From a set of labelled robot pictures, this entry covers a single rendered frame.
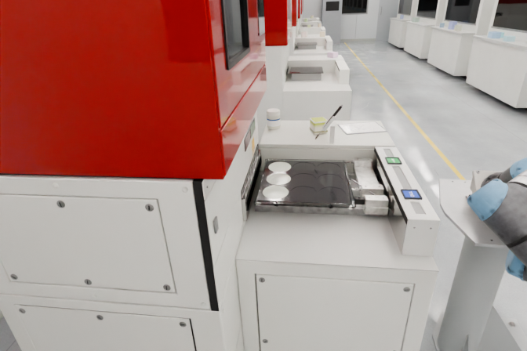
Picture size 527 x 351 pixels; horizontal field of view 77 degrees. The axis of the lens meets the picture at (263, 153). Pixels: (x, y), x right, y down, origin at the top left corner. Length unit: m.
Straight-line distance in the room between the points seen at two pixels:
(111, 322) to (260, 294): 0.46
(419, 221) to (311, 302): 0.44
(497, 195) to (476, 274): 0.93
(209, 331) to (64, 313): 0.44
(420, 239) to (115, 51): 0.98
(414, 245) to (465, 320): 0.71
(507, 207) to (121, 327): 1.02
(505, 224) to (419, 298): 0.56
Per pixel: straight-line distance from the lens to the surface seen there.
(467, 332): 1.87
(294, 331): 1.34
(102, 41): 0.72
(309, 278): 1.15
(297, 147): 1.55
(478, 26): 7.71
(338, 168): 1.48
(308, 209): 1.31
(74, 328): 1.27
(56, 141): 0.86
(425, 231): 1.15
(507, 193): 0.75
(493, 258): 1.60
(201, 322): 1.05
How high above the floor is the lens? 1.57
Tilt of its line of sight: 25 degrees down
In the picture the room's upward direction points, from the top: 2 degrees counter-clockwise
